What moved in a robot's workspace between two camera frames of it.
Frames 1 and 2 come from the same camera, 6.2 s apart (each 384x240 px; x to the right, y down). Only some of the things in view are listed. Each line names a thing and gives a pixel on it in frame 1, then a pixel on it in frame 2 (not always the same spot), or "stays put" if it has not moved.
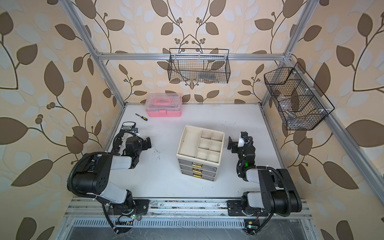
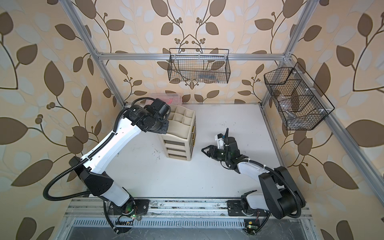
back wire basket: (200, 65) stays put
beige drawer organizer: (199, 152) to (179, 142)
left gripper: (143, 146) to (164, 128)
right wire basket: (301, 104) stays put
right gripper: (236, 145) to (212, 148)
